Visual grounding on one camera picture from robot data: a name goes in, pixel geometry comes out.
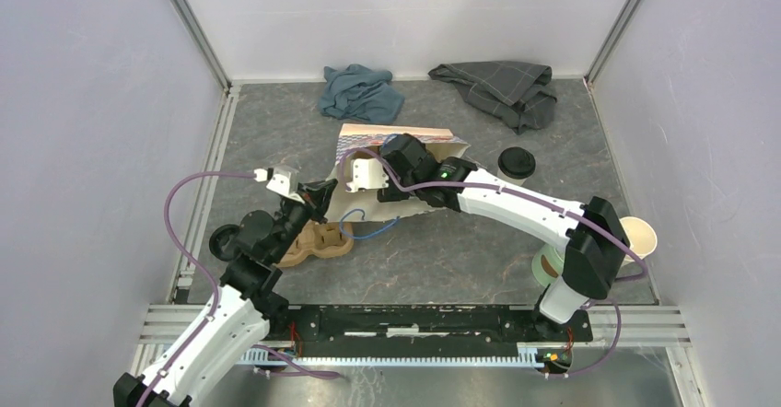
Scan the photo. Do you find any grey plaid cloth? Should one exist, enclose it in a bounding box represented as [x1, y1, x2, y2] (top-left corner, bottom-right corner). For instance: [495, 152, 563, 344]
[428, 61, 557, 134]

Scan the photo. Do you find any blue cloth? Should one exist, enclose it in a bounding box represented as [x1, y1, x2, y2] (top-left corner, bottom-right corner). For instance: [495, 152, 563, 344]
[317, 64, 405, 124]

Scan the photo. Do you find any black coffee cup lid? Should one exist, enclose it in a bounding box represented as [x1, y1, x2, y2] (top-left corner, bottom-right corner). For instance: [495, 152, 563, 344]
[497, 146, 536, 179]

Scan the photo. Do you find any remaining black coffee lid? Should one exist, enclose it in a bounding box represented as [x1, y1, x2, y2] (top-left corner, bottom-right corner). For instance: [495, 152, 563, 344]
[208, 224, 241, 262]

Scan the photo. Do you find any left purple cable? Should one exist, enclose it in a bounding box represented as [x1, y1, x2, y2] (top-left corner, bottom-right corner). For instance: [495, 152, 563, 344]
[134, 170, 343, 407]

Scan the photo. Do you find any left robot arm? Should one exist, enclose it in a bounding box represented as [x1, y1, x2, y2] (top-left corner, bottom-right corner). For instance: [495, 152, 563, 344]
[112, 169, 338, 406]

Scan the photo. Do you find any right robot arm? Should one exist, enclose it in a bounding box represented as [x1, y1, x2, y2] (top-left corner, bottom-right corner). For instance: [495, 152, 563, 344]
[379, 134, 629, 341]

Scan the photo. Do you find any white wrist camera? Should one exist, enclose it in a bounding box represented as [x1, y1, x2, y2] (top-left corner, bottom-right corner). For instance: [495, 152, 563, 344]
[345, 158, 389, 193]
[253, 165, 304, 204]

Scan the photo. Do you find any green cup holder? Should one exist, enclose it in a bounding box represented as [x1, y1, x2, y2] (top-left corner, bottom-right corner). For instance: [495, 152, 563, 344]
[531, 244, 565, 287]

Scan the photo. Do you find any brown cardboard cup carrier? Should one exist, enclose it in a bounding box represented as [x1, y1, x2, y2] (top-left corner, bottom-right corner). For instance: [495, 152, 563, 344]
[278, 221, 355, 268]

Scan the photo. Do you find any checkered paper takeout bag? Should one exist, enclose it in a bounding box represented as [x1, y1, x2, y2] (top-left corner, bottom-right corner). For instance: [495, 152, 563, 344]
[323, 123, 472, 240]

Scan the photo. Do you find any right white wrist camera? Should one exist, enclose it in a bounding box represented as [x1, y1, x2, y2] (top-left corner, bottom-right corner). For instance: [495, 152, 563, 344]
[345, 158, 389, 193]

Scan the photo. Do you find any white paper coffee cup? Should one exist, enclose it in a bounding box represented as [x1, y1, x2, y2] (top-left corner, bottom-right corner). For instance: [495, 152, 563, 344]
[496, 169, 526, 187]

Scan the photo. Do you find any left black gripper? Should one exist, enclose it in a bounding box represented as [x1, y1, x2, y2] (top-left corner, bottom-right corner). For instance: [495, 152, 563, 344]
[271, 179, 338, 262]

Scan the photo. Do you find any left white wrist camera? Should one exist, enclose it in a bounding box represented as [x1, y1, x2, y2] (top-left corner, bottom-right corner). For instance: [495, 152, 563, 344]
[253, 165, 304, 204]

